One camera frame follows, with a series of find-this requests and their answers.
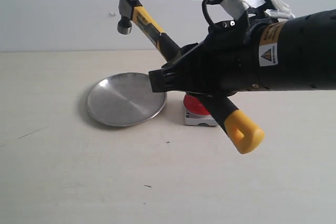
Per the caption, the red dome push button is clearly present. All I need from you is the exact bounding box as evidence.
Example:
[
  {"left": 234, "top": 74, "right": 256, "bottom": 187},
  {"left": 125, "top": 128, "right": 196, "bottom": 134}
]
[{"left": 183, "top": 94, "right": 218, "bottom": 126}]

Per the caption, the round metal plate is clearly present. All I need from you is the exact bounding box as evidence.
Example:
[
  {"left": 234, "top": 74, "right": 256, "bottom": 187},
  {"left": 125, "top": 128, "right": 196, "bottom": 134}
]
[{"left": 86, "top": 72, "right": 167, "bottom": 127}]

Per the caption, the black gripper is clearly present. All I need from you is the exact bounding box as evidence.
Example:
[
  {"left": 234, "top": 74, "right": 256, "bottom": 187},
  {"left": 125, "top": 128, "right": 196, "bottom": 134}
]
[{"left": 149, "top": 15, "right": 263, "bottom": 95}]

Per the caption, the yellow black claw hammer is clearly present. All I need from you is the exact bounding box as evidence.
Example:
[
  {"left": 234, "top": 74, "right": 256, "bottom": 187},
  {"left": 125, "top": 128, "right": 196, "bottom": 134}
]
[{"left": 118, "top": 0, "right": 265, "bottom": 154}]

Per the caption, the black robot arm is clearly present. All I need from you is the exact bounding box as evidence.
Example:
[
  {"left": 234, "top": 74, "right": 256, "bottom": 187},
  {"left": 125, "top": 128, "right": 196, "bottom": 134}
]
[{"left": 149, "top": 10, "right": 335, "bottom": 95}]

